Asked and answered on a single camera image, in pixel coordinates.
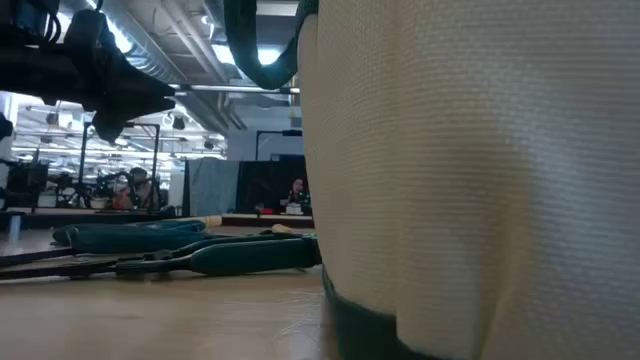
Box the person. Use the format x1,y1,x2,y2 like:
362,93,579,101
112,167,154,211
284,177,312,216

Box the narrow wooden-handled trowel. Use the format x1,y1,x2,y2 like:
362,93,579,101
172,214,224,227

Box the black aluminium table frame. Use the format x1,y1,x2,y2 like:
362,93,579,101
0,205,315,231

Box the beige green-trimmed gardening bag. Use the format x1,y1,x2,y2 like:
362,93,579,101
222,0,640,360

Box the grey partition panel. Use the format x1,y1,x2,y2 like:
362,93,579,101
182,158,241,217

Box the black background robot rig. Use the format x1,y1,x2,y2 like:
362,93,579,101
0,157,51,211

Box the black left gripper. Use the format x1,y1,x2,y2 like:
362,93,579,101
0,47,176,143

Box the green-handled strapped garden snips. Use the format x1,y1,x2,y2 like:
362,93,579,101
0,233,322,281

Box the black metal rig frame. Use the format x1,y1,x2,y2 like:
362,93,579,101
77,121,162,214

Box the black lamp stand frame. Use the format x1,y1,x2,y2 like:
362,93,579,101
254,128,304,162

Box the black partition panel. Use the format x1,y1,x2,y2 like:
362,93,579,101
235,159,307,215

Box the silver metal crossbar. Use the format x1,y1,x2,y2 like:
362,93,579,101
167,83,301,96

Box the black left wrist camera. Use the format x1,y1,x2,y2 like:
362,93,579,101
62,7,112,51

